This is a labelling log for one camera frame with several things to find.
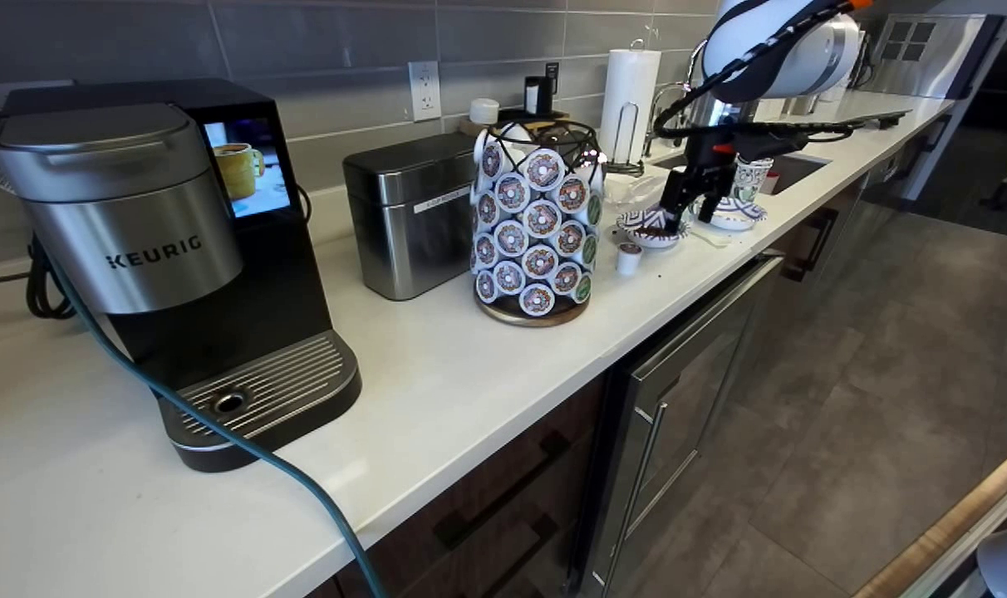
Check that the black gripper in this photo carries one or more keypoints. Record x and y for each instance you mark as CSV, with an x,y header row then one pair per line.
x,y
719,159

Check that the wooden table edge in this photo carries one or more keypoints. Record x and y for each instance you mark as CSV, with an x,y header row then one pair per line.
x,y
945,518

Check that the blue patterned paper plate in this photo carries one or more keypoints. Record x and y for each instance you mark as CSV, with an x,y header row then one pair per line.
x,y
740,216

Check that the Keurig coffee maker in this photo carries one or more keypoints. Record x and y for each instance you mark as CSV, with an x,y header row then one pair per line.
x,y
137,219

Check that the black flat pad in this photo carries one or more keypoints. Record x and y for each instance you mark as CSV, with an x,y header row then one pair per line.
x,y
867,121

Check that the white wall outlet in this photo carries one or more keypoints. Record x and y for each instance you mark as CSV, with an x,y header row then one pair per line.
x,y
425,90

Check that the white coffee pod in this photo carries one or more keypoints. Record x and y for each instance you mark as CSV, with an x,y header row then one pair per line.
x,y
629,262

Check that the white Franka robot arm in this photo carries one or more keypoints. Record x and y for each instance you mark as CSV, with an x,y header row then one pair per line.
x,y
787,53

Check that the metal paper towel holder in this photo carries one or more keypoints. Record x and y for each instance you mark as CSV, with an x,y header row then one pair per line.
x,y
626,168

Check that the stainless steel box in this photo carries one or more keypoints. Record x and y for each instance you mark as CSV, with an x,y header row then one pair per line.
x,y
414,219

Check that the black wall outlet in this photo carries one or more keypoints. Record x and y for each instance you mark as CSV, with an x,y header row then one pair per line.
x,y
549,71

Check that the small black box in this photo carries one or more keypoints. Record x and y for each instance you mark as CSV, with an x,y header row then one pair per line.
x,y
537,97

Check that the paper plate with coffee grounds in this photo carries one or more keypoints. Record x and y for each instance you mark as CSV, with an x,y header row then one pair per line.
x,y
650,230

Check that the white paper towel roll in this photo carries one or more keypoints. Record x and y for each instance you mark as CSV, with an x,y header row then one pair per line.
x,y
629,95

